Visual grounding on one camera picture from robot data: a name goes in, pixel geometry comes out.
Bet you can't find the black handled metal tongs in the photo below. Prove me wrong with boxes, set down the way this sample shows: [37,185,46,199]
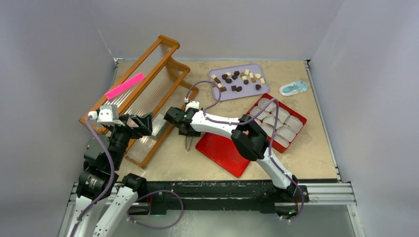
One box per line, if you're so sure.
[185,136,194,152]

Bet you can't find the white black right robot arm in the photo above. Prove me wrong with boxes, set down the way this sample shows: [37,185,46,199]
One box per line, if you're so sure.
[164,107,299,201]

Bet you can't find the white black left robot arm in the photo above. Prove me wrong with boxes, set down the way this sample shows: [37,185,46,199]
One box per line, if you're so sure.
[67,110,153,237]

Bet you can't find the red chocolate box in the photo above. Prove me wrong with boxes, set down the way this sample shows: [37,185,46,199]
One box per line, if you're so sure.
[247,93,307,154]

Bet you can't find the orange wooden shelf rack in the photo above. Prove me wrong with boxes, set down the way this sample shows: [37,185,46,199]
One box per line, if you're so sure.
[90,35,192,169]

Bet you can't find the pink flat box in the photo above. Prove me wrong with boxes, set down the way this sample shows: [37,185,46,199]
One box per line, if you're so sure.
[104,73,145,100]

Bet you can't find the red box lid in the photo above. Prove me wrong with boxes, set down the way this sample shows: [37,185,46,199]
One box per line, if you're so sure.
[195,133,250,178]

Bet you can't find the lavender plastic tray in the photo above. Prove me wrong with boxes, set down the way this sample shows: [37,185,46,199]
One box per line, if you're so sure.
[208,63,270,101]

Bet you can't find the white blue oval package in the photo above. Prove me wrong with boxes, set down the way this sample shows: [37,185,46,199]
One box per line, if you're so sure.
[279,80,308,96]

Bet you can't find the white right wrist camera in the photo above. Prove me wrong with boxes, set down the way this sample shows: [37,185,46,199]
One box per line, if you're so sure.
[185,101,200,111]

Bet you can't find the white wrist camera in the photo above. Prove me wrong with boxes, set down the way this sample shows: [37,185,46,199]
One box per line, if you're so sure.
[185,101,200,111]
[87,105,122,126]

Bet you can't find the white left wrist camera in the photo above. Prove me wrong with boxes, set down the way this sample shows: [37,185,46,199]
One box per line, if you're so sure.
[87,105,122,126]

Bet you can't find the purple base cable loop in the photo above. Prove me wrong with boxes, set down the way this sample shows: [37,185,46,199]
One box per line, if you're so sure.
[126,190,184,230]

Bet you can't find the black metal base rail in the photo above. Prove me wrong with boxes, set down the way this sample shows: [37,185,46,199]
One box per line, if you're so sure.
[69,180,356,217]

